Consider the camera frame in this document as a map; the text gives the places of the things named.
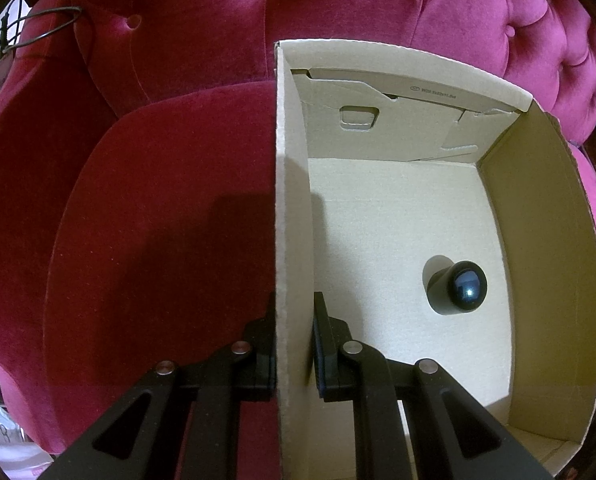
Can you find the pink velvet tufted sofa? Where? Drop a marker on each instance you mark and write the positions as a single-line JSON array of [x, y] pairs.
[[202, 25]]

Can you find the black round camera device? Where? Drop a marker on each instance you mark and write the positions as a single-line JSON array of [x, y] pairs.
[[453, 290]]

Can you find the pink velvet seat cushion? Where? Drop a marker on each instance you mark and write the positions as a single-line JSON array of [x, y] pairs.
[[152, 200]]

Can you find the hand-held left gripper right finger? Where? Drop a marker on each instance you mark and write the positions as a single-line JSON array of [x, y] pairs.
[[321, 350]]

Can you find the cardboard box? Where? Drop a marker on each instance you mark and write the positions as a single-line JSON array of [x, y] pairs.
[[408, 200]]

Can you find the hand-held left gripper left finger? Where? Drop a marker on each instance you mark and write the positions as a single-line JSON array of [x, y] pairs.
[[262, 360]]

